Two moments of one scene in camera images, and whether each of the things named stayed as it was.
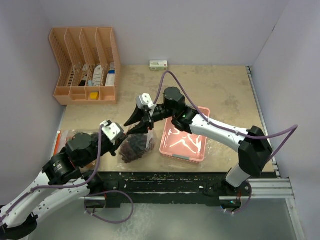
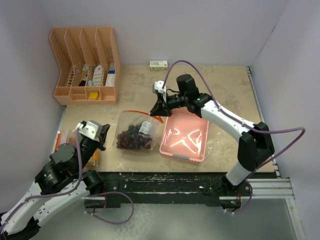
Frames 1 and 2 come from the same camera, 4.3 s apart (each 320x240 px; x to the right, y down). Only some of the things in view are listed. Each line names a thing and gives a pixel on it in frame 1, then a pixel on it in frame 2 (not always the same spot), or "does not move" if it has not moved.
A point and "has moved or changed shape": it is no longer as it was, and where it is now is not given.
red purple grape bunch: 133,147 has moved or changed shape
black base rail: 213,188 does not move
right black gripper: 143,127 -> 161,108
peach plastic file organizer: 88,62 does not move
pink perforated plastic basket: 177,144 does not move
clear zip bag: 135,145 has moved or changed shape
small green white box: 160,65 does not move
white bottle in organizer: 97,76 does not move
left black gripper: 118,143 -> 102,137
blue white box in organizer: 111,77 does not move
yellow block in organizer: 94,95 does not move
